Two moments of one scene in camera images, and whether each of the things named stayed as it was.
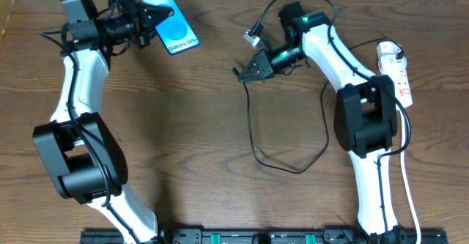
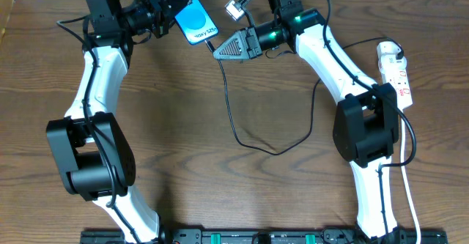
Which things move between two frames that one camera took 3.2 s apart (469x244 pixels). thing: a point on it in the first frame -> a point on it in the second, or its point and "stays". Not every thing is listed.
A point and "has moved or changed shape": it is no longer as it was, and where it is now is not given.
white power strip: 396,67 stays
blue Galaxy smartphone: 176,32 has moved or changed shape
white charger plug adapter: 388,47 stays
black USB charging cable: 326,89 -> 316,81
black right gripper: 264,62 -> 251,43
